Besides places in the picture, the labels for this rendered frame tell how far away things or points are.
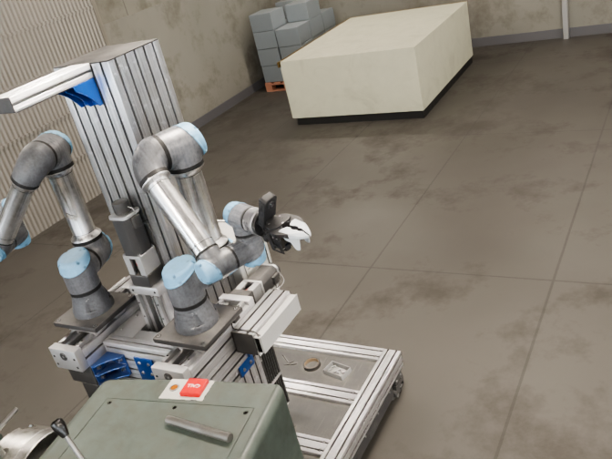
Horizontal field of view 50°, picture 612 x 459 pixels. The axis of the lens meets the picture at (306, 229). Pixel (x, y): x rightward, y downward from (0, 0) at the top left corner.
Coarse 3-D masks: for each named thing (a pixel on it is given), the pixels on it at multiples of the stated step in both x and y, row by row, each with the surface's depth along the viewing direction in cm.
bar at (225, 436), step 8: (168, 416) 164; (168, 424) 164; (176, 424) 162; (184, 424) 161; (192, 424) 160; (200, 424) 159; (200, 432) 158; (208, 432) 157; (216, 432) 156; (224, 432) 155; (224, 440) 154
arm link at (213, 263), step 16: (144, 144) 194; (144, 160) 192; (160, 160) 194; (144, 176) 191; (160, 176) 192; (160, 192) 191; (176, 192) 192; (160, 208) 192; (176, 208) 190; (176, 224) 190; (192, 224) 189; (192, 240) 188; (208, 240) 188; (208, 256) 187; (224, 256) 188; (208, 272) 184; (224, 272) 188
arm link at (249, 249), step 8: (240, 240) 192; (248, 240) 191; (256, 240) 192; (232, 248) 190; (240, 248) 191; (248, 248) 192; (256, 248) 193; (264, 248) 196; (240, 256) 190; (248, 256) 192; (256, 256) 194; (264, 256) 196; (240, 264) 191; (248, 264) 195; (256, 264) 195
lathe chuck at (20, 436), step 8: (32, 424) 187; (16, 432) 180; (24, 432) 179; (32, 432) 179; (8, 440) 177; (16, 440) 176; (24, 440) 175; (8, 448) 174; (16, 448) 173; (8, 456) 171
